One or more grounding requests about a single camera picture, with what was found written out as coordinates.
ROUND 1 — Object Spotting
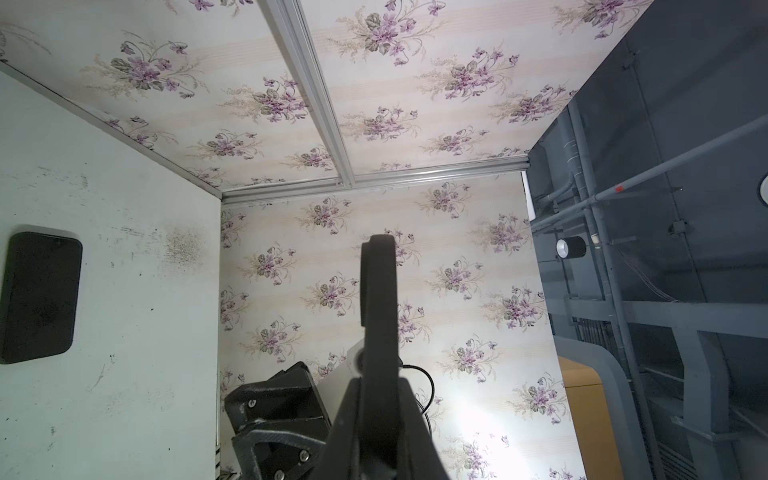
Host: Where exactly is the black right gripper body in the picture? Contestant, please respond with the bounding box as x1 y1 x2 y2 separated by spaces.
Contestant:
224 362 331 479

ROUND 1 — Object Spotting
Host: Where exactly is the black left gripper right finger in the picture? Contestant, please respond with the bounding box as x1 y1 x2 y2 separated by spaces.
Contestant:
396 378 449 480

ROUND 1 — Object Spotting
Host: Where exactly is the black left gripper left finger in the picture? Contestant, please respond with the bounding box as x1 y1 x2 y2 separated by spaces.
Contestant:
310 378 361 480

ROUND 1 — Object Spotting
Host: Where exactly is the black phone case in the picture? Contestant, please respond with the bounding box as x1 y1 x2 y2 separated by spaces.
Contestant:
358 234 400 479

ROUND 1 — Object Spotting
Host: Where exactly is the black phone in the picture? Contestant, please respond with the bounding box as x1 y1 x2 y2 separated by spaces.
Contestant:
1 231 83 364

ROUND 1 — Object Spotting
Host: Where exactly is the orange box outside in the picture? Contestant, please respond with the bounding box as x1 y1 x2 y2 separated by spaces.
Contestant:
558 357 624 480

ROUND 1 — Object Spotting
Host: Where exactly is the grey metal shelving outside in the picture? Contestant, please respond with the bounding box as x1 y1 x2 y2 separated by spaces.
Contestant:
528 1 767 479

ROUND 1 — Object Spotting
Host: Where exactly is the aluminium frame post back right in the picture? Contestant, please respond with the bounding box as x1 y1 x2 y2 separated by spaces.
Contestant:
258 0 356 188

